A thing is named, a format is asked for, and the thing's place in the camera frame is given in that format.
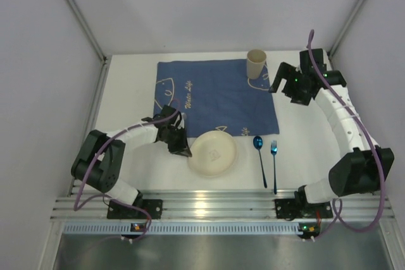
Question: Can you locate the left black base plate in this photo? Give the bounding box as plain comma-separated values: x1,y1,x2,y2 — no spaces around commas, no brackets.
106,199,163,220

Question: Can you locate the purple cable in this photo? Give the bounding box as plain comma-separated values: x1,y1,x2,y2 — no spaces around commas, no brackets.
306,29,389,242
73,97,182,242

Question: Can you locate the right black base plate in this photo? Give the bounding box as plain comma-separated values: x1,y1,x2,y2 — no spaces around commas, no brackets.
274,199,333,221

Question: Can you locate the blue cloth placemat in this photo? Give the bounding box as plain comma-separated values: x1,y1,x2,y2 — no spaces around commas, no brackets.
154,59,279,138

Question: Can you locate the blue metal fork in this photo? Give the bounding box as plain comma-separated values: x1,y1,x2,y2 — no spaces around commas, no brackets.
270,140,278,195

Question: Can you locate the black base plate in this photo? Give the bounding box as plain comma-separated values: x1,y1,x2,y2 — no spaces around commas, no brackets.
106,199,163,220
274,199,333,221

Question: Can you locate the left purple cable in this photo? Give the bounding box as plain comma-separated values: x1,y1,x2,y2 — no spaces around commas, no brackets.
73,97,182,242

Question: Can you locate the beige cup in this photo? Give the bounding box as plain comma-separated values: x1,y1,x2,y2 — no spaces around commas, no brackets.
246,49,266,80

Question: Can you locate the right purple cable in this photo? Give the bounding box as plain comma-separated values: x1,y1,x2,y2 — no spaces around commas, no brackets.
306,29,389,242

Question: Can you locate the aluminium frame rail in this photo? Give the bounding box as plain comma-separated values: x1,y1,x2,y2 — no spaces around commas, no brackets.
51,189,379,223

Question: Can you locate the dark blue spoon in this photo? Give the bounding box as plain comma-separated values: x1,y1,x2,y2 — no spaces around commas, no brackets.
252,135,268,188

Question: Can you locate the slotted grey cable duct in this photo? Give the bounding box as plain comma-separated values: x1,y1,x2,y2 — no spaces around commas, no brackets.
63,221,318,235

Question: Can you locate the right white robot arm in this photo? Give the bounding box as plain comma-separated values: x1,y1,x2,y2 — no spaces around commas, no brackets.
269,49,394,220

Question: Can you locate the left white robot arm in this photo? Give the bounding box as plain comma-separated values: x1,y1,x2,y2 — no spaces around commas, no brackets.
71,105,192,213

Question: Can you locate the cream round plate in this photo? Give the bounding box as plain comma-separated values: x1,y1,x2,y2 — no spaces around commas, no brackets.
187,130,238,178

